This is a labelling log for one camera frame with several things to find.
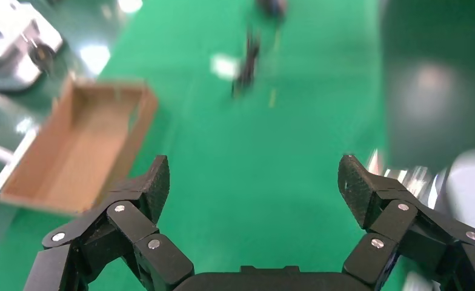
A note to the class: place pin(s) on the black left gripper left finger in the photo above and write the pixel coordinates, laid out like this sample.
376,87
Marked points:
133,225

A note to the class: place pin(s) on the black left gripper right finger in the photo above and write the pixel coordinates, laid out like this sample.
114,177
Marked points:
390,225

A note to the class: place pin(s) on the open brown cardboard box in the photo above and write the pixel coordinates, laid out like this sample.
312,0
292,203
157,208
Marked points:
73,152

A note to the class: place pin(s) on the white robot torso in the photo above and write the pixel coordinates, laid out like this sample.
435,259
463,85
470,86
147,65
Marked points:
470,188

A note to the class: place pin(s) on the green table cloth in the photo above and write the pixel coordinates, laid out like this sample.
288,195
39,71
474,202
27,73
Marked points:
237,160

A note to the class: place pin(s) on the white wheeled background robot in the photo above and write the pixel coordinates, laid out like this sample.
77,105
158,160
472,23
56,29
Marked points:
4,40

